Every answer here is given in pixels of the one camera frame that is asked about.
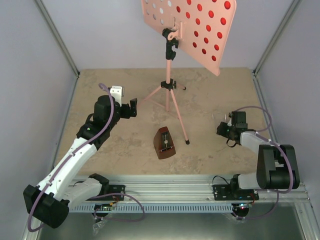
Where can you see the clear plastic metronome cover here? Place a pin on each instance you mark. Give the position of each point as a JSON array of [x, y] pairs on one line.
[[220, 117]]

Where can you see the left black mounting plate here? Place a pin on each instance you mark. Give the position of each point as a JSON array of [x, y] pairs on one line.
[[111, 189]]

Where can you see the aluminium left corner frame post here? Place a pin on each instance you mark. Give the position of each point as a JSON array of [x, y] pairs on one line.
[[56, 35]]

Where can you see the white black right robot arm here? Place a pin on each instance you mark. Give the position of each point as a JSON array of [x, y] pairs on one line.
[[277, 168]]

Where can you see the brown wooden metronome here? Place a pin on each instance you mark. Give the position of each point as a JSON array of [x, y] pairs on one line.
[[163, 144]]

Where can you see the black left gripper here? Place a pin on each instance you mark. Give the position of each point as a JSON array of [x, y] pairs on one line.
[[127, 114]]

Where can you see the clear plastic bag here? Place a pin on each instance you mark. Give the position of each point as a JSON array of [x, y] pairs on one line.
[[99, 224]]

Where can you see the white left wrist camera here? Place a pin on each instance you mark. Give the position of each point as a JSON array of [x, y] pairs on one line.
[[117, 93]]

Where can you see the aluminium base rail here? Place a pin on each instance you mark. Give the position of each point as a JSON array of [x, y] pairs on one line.
[[190, 188]]

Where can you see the pink music stand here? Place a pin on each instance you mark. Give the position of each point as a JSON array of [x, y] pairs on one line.
[[200, 28]]

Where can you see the aluminium right corner frame post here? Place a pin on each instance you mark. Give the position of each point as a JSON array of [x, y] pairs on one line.
[[288, 80]]

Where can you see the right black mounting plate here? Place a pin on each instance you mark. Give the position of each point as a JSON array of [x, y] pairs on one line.
[[224, 192]]

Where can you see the black mounting plate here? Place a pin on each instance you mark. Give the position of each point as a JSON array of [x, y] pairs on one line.
[[111, 189], [224, 192]]

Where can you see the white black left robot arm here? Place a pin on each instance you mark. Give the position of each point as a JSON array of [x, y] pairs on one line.
[[52, 198]]

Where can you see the aluminium corner frame post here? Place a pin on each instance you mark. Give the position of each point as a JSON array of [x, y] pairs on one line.
[[288, 80], [56, 35]]

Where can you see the grey slotted cable duct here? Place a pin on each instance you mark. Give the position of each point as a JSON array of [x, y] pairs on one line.
[[127, 208]]

